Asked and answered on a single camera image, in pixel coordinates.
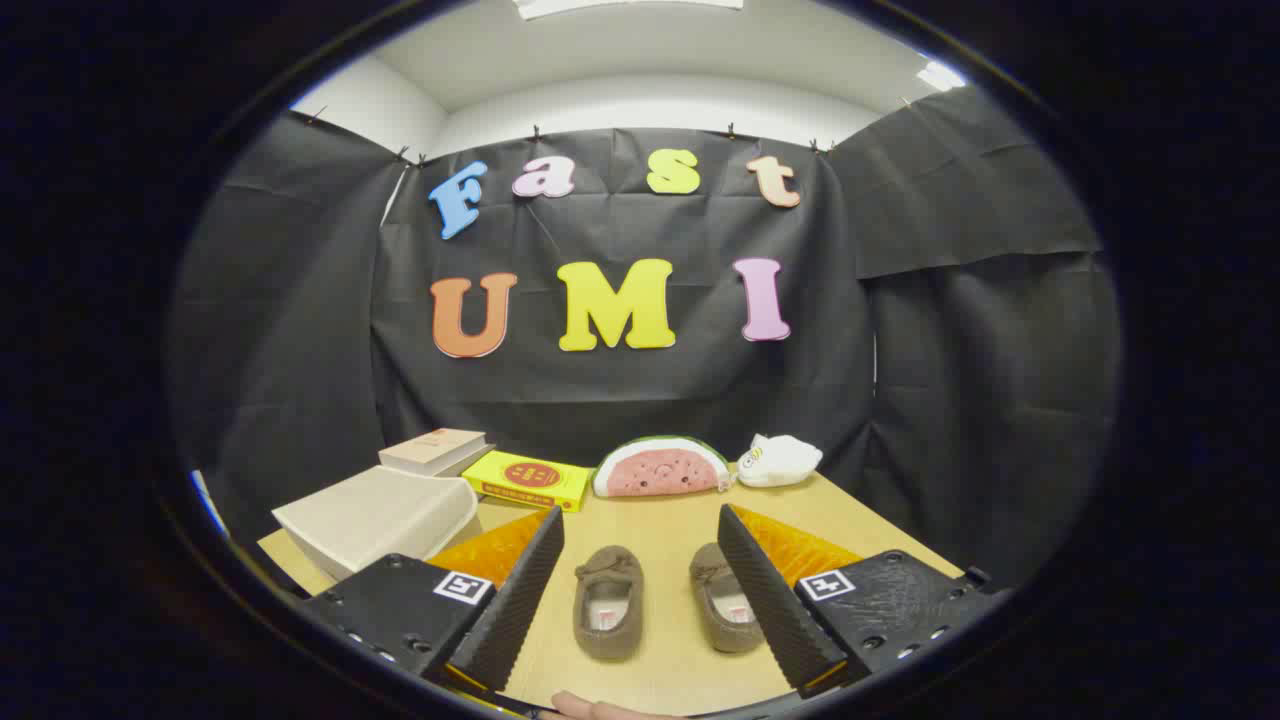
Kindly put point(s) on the small ceiling light panel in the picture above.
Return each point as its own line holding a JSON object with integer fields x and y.
{"x": 940, "y": 76}

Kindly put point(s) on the white plush toy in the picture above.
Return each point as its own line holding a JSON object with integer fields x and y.
{"x": 785, "y": 462}

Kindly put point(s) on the yellow book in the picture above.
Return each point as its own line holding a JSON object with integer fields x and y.
{"x": 525, "y": 478}

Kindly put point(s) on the brown fuzzy shoe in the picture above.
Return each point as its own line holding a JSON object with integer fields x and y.
{"x": 607, "y": 575}
{"x": 715, "y": 600}

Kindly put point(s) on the watermelon slice plush toy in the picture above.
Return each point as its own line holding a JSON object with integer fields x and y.
{"x": 660, "y": 472}

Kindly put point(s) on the beige book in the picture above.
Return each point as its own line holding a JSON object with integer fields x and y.
{"x": 432, "y": 448}

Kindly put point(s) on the long ceiling light panel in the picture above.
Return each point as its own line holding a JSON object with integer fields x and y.
{"x": 630, "y": 6}

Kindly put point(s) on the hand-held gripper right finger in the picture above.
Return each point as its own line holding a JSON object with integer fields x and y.
{"x": 770, "y": 600}

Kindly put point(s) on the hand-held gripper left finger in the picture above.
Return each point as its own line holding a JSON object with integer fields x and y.
{"x": 520, "y": 600}

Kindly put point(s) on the translucent white storage box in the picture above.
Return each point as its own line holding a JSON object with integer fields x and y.
{"x": 380, "y": 515}

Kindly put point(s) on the grey book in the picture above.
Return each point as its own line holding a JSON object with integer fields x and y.
{"x": 478, "y": 456}

